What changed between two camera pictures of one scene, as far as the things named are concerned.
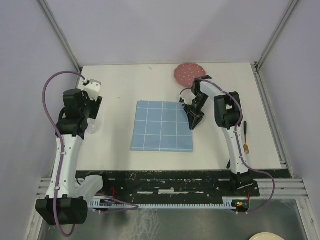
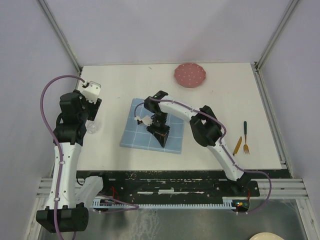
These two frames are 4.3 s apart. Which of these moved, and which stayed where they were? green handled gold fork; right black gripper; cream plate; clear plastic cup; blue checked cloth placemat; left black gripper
Moved: right black gripper; blue checked cloth placemat
Stayed: clear plastic cup; green handled gold fork; left black gripper; cream plate
